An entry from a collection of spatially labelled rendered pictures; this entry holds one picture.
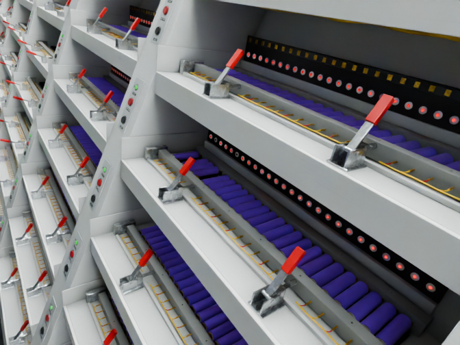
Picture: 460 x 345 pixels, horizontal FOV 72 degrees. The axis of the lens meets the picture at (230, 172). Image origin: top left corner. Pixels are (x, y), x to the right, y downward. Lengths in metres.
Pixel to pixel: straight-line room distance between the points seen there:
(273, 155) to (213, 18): 0.41
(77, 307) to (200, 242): 0.49
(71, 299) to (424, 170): 0.81
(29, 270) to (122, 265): 0.63
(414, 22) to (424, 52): 0.20
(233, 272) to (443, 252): 0.26
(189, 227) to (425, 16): 0.41
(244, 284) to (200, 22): 0.52
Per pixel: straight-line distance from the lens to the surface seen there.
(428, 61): 0.59
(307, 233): 0.54
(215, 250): 0.49
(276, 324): 0.42
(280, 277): 0.42
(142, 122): 0.71
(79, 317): 0.91
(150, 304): 0.67
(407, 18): 0.40
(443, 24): 0.39
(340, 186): 0.36
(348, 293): 0.47
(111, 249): 0.77
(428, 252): 0.33
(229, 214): 0.53
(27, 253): 1.39
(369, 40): 0.64
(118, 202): 0.78
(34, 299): 1.23
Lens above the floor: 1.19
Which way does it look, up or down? 13 degrees down
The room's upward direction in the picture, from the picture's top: 26 degrees clockwise
